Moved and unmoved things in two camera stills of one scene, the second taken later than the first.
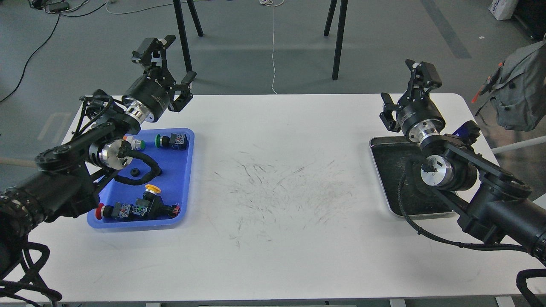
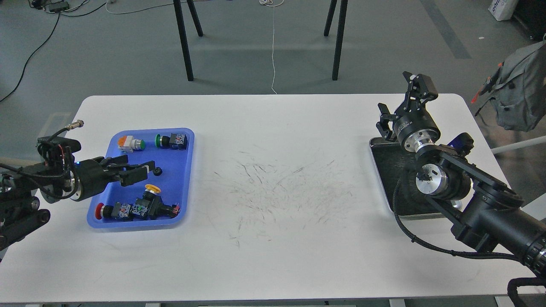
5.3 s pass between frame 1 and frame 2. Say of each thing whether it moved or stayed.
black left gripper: moved
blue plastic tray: stayed
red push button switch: stayed
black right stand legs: stayed
